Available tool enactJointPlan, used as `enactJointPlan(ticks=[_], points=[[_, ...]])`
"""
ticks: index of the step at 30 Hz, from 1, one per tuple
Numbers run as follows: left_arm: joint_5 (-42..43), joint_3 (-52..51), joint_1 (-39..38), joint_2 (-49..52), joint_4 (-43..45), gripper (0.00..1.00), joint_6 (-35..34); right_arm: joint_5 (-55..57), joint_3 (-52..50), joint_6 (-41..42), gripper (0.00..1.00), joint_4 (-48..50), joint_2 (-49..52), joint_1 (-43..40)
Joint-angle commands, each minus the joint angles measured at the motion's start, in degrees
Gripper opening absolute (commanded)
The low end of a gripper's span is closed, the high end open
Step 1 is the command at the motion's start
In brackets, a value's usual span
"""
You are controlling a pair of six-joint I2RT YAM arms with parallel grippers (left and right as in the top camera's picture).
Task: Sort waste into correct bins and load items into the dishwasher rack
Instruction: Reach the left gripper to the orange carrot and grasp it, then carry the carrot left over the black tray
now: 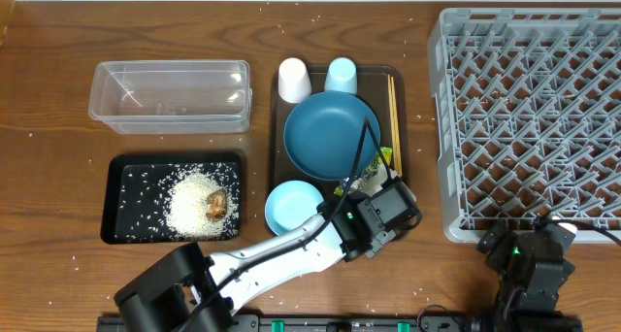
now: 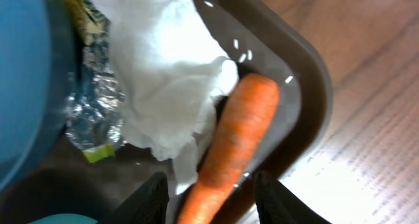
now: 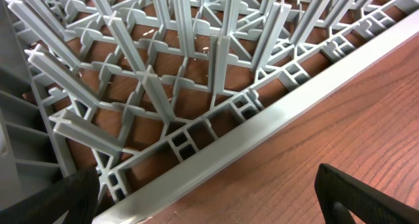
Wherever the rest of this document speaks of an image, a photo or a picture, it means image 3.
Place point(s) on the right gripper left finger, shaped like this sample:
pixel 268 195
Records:
pixel 75 197

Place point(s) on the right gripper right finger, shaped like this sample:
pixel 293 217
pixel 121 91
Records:
pixel 341 196

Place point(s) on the grey dishwasher rack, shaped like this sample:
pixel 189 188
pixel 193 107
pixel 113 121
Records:
pixel 160 95

